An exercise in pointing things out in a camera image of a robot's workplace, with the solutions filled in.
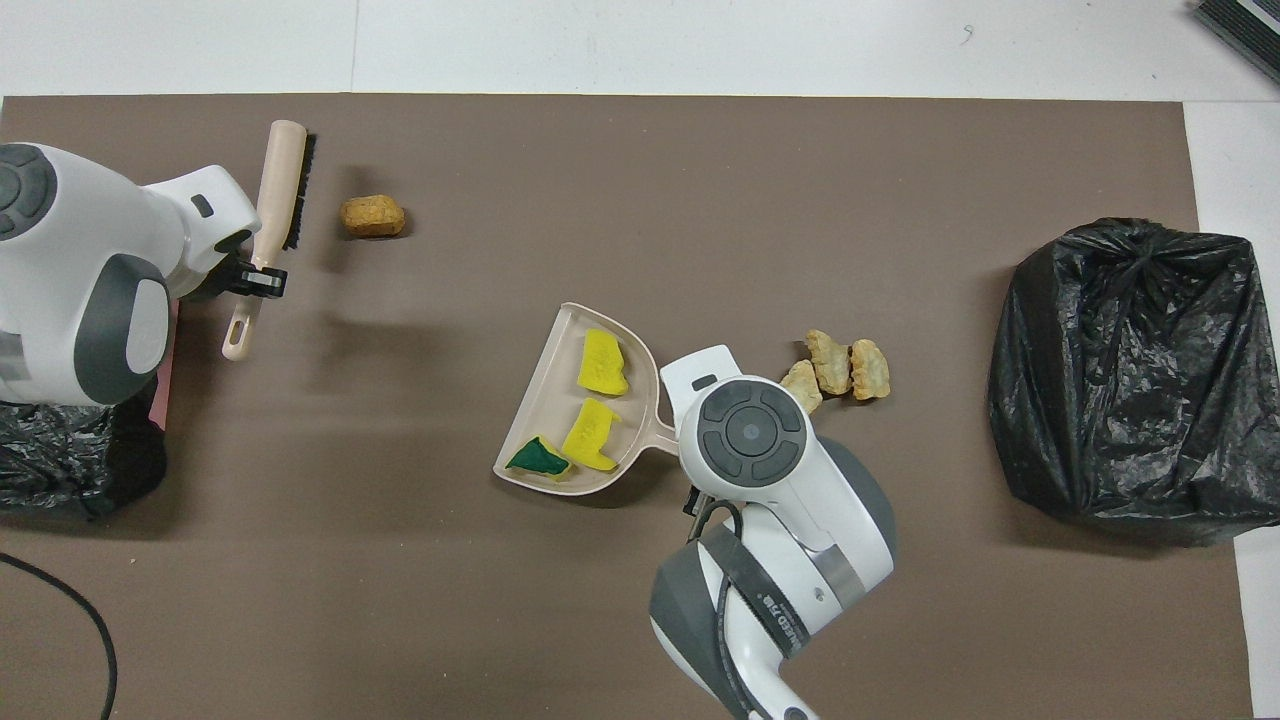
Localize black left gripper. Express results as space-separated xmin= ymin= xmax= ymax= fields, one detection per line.
xmin=205 ymin=255 xmax=289 ymax=299

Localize beige hand brush black bristles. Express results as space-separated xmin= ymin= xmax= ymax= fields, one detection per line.
xmin=221 ymin=120 xmax=317 ymax=362

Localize orange-brown sponge chunk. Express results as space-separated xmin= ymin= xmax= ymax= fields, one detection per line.
xmin=338 ymin=194 xmax=408 ymax=239

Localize beige plastic dustpan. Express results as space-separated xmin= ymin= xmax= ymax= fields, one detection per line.
xmin=493 ymin=302 xmax=681 ymax=498

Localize yellow sponge piece green backing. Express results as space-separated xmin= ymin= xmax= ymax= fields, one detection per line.
xmin=505 ymin=435 xmax=574 ymax=483

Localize pale stone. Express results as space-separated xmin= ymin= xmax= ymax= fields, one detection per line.
xmin=780 ymin=360 xmax=824 ymax=414
xmin=805 ymin=330 xmax=853 ymax=396
xmin=850 ymin=339 xmax=891 ymax=401

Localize black trash bag pink box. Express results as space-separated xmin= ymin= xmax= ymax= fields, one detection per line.
xmin=0 ymin=395 xmax=169 ymax=521

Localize black trash bag bin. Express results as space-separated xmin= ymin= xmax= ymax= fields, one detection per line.
xmin=988 ymin=218 xmax=1266 ymax=546

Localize pink box under bag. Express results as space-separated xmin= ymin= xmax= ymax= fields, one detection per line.
xmin=148 ymin=298 xmax=182 ymax=429

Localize large brown table mat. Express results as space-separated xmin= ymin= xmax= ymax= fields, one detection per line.
xmin=0 ymin=95 xmax=1256 ymax=720

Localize dark ribbed grille object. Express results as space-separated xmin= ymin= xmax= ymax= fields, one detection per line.
xmin=1190 ymin=0 xmax=1280 ymax=83

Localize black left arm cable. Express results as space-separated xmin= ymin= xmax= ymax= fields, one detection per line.
xmin=0 ymin=553 xmax=119 ymax=720

